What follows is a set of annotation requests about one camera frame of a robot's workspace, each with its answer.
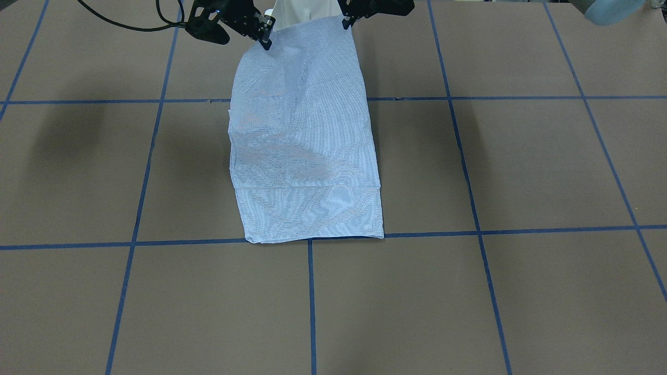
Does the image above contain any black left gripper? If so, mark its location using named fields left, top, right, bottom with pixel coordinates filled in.
left=338, top=1, right=415, bottom=29

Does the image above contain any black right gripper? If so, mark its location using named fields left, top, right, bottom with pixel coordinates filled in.
left=185, top=1, right=275, bottom=51

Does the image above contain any blue striped dress shirt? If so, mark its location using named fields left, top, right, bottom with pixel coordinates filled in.
left=228, top=15, right=384, bottom=244

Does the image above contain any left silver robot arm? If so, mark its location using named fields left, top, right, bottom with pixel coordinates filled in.
left=338, top=1, right=645, bottom=29

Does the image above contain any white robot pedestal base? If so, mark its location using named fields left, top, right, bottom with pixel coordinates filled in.
left=264, top=1, right=342, bottom=30

